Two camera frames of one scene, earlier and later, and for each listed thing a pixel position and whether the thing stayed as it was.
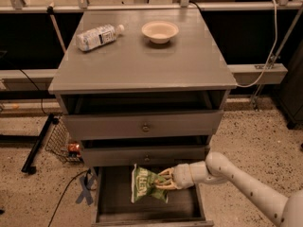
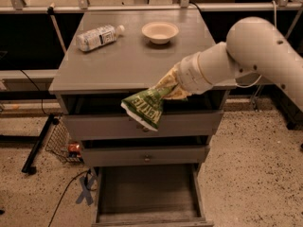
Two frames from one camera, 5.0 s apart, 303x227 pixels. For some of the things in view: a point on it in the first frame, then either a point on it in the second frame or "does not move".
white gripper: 182,176 → 189,74
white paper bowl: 159,31 does not move
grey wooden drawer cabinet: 144,87 does not move
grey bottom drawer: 115,208 does not move
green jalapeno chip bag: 144,184 → 146,108
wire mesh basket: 58,142 does not move
